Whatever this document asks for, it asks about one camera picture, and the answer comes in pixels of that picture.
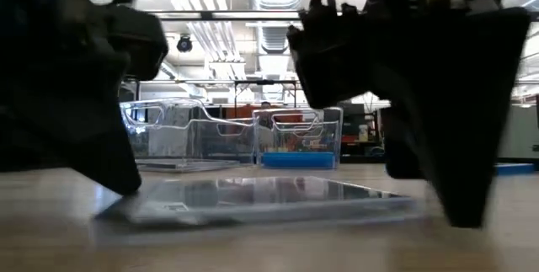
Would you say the dark grey jewel case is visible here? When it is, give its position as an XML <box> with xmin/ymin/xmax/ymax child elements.
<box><xmin>95</xmin><ymin>174</ymin><xmax>419</xmax><ymax>227</ymax></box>

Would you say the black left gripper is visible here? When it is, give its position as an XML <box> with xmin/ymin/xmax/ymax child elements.
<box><xmin>0</xmin><ymin>0</ymin><xmax>169</xmax><ymax>196</ymax></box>

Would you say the black ceiling dome camera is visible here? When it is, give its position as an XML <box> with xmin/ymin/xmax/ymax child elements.
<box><xmin>176</xmin><ymin>34</ymin><xmax>194</xmax><ymax>53</ymax></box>

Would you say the blue square pad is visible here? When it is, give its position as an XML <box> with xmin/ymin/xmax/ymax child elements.
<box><xmin>495</xmin><ymin>163</ymin><xmax>536</xmax><ymax>176</ymax></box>

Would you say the grey cabinet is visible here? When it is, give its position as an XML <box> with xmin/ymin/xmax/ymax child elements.
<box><xmin>499</xmin><ymin>103</ymin><xmax>539</xmax><ymax>160</ymax></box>

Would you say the clear plastic bin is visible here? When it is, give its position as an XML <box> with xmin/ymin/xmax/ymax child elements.
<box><xmin>120</xmin><ymin>97</ymin><xmax>259</xmax><ymax>173</ymax></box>
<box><xmin>251</xmin><ymin>106</ymin><xmax>344</xmax><ymax>170</ymax></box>

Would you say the black background table frame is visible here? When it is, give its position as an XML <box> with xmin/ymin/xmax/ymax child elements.
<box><xmin>232</xmin><ymin>78</ymin><xmax>299</xmax><ymax>109</ymax></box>

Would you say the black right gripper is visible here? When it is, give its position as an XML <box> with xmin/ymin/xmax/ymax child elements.
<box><xmin>286</xmin><ymin>0</ymin><xmax>504</xmax><ymax>180</ymax></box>

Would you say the blue rectangular case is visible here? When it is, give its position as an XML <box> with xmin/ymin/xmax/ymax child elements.
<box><xmin>260</xmin><ymin>159</ymin><xmax>337</xmax><ymax>169</ymax></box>
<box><xmin>260</xmin><ymin>152</ymin><xmax>337</xmax><ymax>162</ymax></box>

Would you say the black jewel case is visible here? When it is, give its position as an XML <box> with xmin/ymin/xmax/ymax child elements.
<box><xmin>135</xmin><ymin>157</ymin><xmax>248</xmax><ymax>173</ymax></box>

